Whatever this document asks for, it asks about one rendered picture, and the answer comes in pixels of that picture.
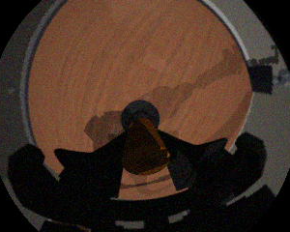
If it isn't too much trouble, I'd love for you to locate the orange cylinder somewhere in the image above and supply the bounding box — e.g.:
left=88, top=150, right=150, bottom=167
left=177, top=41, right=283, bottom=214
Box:
left=122, top=119, right=171, bottom=175

